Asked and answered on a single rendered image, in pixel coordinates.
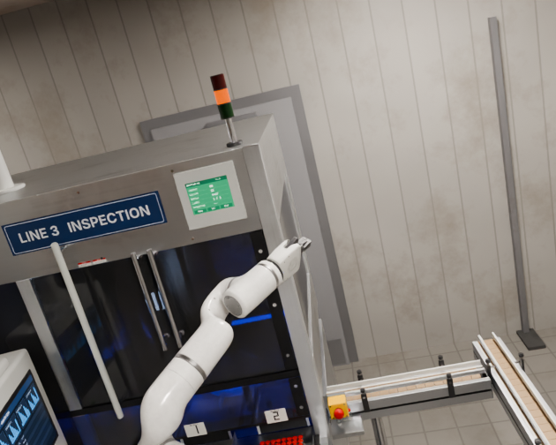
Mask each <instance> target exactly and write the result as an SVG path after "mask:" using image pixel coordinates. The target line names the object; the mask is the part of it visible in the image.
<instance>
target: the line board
mask: <svg viewBox="0 0 556 445"><path fill-rule="evenodd" d="M167 222H168V221H167V218H166V215H165V213H164V209H163V206H162V202H161V199H160V195H159V193H158V191H154V192H147V193H143V194H140V195H135V196H131V197H127V198H123V199H120V200H112V201H108V202H104V203H100V204H96V205H92V206H88V207H81V208H77V209H73V210H69V211H65V212H61V213H57V214H53V215H45V216H42V217H38V218H34V219H30V220H25V221H22V222H15V223H11V224H6V225H3V226H1V227H2V230H3V232H4V235H5V237H6V240H7V242H8V245H9V247H10V249H11V252H12V255H13V256H16V255H20V254H24V253H31V252H36V251H40V250H44V249H49V248H51V246H50V245H51V244H52V243H54V242H57V243H58V245H59V246H60V245H68V244H72V243H77V242H80V241H85V240H88V239H93V238H100V237H105V236H108V235H113V234H117V233H121V232H126V231H129V230H136V229H141V228H145V227H149V226H154V225H157V224H162V223H167Z"/></svg>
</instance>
